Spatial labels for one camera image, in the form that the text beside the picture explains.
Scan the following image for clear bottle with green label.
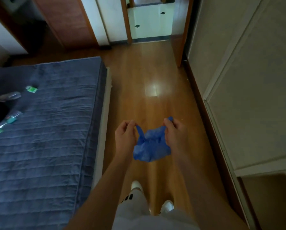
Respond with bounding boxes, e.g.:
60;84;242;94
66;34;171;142
0;111;23;134

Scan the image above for person's left forearm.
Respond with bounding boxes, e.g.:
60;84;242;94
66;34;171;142
64;152;134;230

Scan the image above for brown wooden panel door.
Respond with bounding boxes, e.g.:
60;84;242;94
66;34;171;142
31;0;99;50

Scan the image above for blue quilted bed cover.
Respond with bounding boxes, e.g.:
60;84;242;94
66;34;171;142
0;57;107;230

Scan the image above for blue plastic bag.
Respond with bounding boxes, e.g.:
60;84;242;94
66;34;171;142
133;117;174;163

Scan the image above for white left shoe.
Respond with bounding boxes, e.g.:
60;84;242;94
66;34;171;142
131;180;144;193

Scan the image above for clear plastic bottle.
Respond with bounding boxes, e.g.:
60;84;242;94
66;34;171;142
0;91;22;102

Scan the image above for white bed base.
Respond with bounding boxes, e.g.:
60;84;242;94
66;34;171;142
91;67;112;189

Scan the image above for beige wardrobe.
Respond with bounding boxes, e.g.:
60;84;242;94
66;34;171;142
186;0;286;230

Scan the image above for white shoe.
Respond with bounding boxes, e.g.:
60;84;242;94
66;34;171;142
160;200;174;215
131;180;144;193

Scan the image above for person's left hand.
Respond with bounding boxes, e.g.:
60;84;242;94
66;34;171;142
115;120;137;158

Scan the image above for brown wooden door frame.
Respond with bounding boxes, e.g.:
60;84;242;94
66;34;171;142
120;0;133;45

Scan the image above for white trousers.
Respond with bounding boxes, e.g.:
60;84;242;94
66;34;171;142
111;189;201;230

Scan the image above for white right shoe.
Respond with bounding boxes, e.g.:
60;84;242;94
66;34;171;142
160;200;174;215

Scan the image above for person's right forearm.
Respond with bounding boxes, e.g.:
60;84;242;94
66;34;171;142
174;151;250;230

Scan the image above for open brown wooden door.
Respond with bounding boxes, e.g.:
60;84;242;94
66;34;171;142
171;0;195;68

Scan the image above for person's right hand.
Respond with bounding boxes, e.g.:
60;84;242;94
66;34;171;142
164;118;189;156

